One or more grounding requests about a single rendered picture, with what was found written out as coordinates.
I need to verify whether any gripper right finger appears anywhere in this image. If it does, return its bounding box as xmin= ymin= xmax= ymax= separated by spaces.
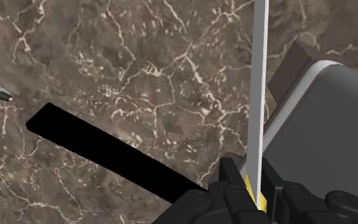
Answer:
xmin=260 ymin=158 xmax=358 ymax=224

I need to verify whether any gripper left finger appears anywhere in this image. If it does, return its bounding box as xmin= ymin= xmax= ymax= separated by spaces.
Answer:
xmin=152 ymin=157 xmax=272 ymax=224

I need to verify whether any long white stick yellow end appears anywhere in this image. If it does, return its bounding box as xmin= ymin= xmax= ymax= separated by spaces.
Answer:
xmin=243 ymin=0 xmax=270 ymax=214

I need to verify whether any grey box with white edge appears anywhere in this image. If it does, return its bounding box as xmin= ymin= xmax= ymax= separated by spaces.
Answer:
xmin=238 ymin=60 xmax=358 ymax=206

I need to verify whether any brown block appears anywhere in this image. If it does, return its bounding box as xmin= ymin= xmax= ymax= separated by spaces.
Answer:
xmin=266 ymin=40 xmax=322 ymax=105

